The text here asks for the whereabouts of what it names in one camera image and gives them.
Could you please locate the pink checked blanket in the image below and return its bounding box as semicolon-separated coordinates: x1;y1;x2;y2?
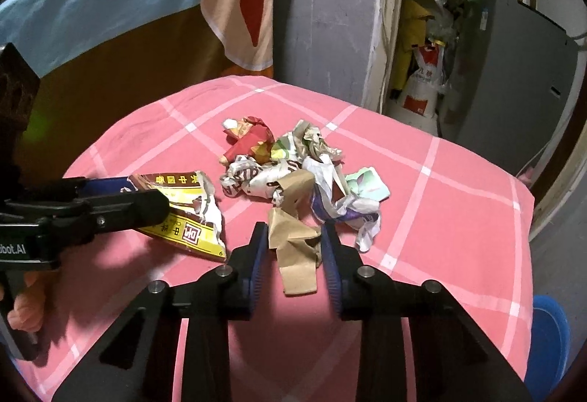
14;74;535;402

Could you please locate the clear plastic bag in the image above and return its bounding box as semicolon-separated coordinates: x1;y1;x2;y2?
426;0;459;50

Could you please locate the pile of wrappers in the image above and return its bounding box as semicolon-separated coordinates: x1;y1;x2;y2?
219;117;390;252

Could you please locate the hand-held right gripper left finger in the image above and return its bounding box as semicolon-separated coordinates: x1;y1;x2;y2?
50;222;269;402

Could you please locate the yellow red snack wrapper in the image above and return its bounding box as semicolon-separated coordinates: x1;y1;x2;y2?
121;171;229;264

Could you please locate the yellow bag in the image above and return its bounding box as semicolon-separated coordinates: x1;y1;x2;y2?
390;0;434;95

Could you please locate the blue plastic basin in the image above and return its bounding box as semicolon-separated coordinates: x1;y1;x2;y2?
532;294;572;389

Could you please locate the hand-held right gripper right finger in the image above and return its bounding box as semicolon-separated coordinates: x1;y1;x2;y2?
320;222;535;402

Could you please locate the light blue cloth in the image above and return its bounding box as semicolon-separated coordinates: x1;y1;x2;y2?
0;0;207;79

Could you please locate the brown paper scrap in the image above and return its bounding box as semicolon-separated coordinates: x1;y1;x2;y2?
267;169;324;296

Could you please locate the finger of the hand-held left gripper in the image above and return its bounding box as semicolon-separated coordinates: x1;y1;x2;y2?
64;176;135;196
76;189;170;234

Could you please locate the white red sack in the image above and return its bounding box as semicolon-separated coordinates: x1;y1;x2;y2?
397;42;448;118

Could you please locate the person's left hand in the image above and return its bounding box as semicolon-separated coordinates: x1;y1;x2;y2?
0;270;47;332

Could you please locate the grey refrigerator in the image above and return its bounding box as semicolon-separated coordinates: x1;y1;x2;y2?
442;0;579;160

